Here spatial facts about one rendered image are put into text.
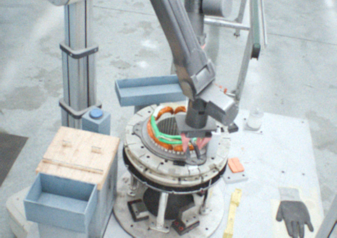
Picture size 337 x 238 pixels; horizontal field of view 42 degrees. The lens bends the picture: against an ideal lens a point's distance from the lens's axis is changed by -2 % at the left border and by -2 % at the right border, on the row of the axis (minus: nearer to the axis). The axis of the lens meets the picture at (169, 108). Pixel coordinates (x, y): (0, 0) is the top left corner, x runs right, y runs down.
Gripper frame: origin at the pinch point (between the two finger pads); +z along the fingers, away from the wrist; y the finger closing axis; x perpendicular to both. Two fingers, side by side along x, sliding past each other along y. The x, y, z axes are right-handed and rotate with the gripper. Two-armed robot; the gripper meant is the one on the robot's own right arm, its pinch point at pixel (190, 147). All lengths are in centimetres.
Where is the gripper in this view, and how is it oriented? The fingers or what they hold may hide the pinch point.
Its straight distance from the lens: 121.8
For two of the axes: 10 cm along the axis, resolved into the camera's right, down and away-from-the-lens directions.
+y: 9.8, -0.2, 2.1
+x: -1.8, -6.1, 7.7
